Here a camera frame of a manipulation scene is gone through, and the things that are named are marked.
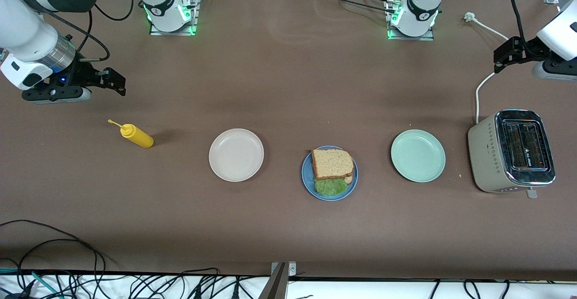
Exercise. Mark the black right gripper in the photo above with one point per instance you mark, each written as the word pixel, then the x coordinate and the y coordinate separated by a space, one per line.
pixel 83 71

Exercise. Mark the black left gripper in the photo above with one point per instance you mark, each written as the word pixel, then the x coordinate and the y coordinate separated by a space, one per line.
pixel 528 49

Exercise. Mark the yellow squeeze bottle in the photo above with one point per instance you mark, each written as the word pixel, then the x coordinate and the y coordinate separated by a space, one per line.
pixel 139 137

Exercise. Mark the brown bread slice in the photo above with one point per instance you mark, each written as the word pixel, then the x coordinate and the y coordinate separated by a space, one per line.
pixel 332 163
pixel 349 179

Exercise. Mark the green lettuce leaf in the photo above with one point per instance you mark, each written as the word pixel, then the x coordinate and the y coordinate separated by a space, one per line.
pixel 331 187

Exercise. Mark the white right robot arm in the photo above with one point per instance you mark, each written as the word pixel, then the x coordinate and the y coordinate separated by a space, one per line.
pixel 27 37

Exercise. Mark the light green plate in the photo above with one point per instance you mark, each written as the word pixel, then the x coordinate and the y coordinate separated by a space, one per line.
pixel 418 154

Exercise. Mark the cream white plate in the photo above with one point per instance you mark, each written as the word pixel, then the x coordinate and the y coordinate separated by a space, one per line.
pixel 236 154

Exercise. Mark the blue plate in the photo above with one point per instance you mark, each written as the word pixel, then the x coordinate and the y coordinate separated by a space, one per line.
pixel 309 184

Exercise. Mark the beige steel toaster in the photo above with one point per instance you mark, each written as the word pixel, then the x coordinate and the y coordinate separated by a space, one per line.
pixel 487 159

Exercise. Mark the metal table edge bracket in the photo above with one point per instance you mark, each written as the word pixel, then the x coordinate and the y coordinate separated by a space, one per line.
pixel 277 285

